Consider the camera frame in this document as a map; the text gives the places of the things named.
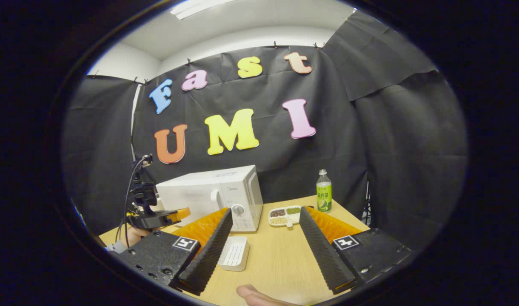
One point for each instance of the green drink bottle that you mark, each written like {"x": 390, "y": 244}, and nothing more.
{"x": 323, "y": 193}

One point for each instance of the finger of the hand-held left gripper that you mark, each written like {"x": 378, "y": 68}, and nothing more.
{"x": 178, "y": 214}

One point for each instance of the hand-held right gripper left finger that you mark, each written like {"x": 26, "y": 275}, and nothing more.
{"x": 208, "y": 259}

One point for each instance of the white divided grain dish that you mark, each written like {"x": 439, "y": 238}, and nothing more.
{"x": 285, "y": 215}

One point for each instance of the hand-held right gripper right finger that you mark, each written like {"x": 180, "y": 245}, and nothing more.
{"x": 323, "y": 255}

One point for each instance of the long ceiling light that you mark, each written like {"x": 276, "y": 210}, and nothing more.
{"x": 200, "y": 7}

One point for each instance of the white microwave oven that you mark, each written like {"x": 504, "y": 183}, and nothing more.
{"x": 200, "y": 195}

